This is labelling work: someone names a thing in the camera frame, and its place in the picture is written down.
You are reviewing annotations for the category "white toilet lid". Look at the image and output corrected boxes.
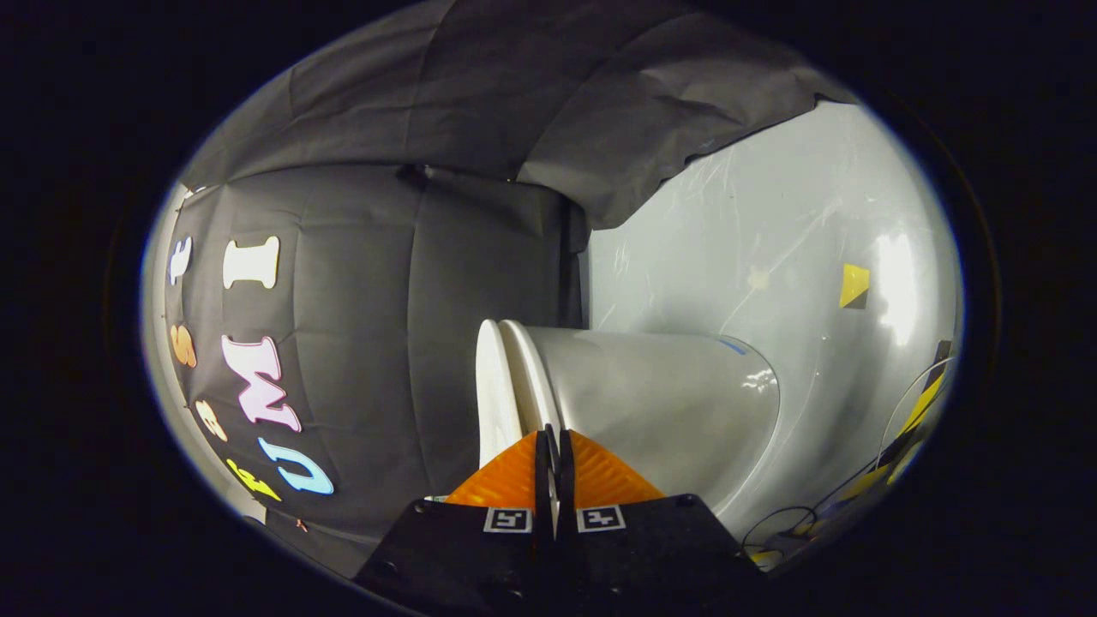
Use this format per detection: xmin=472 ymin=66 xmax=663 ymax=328
xmin=476 ymin=319 xmax=527 ymax=470

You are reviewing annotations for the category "yellow triangular floor sticker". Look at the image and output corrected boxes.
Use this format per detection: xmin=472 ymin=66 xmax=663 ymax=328
xmin=839 ymin=262 xmax=872 ymax=310

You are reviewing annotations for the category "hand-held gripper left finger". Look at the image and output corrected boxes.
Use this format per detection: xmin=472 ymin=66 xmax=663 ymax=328
xmin=354 ymin=430 xmax=557 ymax=617

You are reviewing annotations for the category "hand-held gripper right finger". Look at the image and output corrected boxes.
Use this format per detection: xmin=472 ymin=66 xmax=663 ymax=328
xmin=555 ymin=428 xmax=765 ymax=617

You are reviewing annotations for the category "black backdrop cloth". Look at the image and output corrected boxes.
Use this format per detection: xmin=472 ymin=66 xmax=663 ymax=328
xmin=161 ymin=0 xmax=860 ymax=579

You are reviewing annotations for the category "white toilet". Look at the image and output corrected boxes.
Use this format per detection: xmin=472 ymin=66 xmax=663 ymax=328
xmin=499 ymin=319 xmax=782 ymax=539

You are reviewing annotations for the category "yellow black floor tape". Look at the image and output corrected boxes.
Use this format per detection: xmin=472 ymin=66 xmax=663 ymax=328
xmin=844 ymin=339 xmax=955 ymax=515

